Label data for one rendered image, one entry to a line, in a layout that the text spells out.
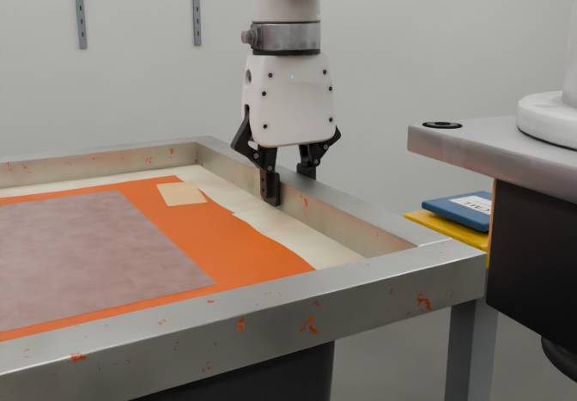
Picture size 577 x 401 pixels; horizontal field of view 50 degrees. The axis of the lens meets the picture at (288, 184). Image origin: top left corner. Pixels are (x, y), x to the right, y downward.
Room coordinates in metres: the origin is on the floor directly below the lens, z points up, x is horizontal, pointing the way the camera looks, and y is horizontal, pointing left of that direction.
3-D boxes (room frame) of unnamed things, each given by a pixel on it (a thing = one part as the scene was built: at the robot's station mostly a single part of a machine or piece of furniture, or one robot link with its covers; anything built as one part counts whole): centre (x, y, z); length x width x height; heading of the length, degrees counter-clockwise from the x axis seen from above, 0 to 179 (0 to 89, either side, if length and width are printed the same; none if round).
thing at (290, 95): (0.70, 0.00, 1.10); 0.10 x 0.08 x 0.11; 119
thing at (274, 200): (0.69, 0.03, 1.00); 0.03 x 0.03 x 0.07; 29
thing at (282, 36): (0.70, 0.01, 1.16); 0.09 x 0.07 x 0.03; 119
